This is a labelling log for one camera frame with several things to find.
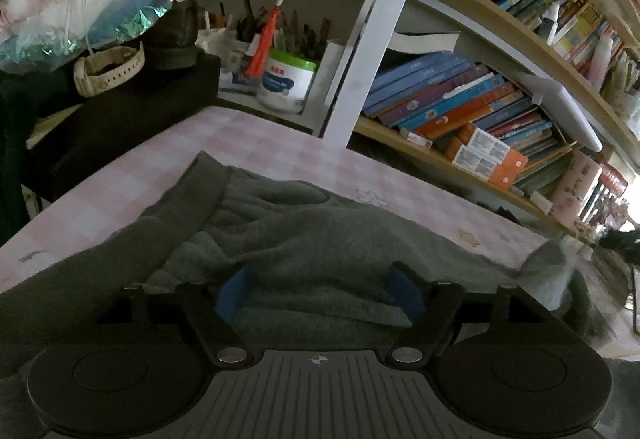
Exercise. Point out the iridescent plastic bag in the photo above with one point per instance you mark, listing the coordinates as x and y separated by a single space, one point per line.
130 14

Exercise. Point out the bunch of pens and brushes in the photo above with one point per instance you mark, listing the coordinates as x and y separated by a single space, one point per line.
300 41

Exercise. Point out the white folder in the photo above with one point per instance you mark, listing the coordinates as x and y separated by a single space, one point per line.
567 111

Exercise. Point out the white tub with green lid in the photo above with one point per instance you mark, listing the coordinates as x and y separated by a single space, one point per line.
285 86

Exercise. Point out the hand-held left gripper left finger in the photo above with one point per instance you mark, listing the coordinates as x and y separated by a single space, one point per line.
233 295

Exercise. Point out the grey knit sweater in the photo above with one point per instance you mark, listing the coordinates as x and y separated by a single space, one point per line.
325 244

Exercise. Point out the small white red box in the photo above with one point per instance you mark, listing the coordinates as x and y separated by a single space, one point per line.
416 139

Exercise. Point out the flat book with white pages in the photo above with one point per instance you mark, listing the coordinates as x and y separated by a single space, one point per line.
425 43

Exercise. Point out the red tassel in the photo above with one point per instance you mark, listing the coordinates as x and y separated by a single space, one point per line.
264 46

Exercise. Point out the row of colourful books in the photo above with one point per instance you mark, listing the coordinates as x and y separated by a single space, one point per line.
450 94

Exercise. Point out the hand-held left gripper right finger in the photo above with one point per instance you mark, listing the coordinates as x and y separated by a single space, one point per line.
404 294

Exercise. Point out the wooden bookshelf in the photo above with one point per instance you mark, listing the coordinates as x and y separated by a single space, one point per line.
390 139

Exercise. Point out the cream wristwatch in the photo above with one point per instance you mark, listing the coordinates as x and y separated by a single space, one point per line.
107 81

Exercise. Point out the orange white box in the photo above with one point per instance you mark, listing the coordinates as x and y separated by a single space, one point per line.
515 161
502 180

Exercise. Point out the pink checked bed sheet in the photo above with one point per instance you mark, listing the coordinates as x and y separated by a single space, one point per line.
250 144

